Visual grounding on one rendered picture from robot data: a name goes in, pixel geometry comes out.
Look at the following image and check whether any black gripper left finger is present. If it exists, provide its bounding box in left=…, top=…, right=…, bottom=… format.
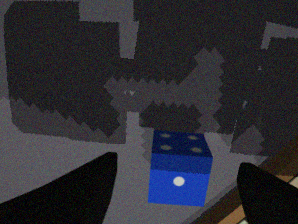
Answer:
left=0, top=152, right=118, bottom=224

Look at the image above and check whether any blue die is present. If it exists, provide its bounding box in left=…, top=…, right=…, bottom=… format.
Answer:
left=148, top=129, right=213, bottom=206

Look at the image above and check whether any brown wooden board border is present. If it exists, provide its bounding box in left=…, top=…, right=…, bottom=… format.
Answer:
left=196, top=135, right=298, bottom=224

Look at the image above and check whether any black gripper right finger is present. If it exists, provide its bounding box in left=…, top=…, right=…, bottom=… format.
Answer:
left=237, top=163, right=298, bottom=224

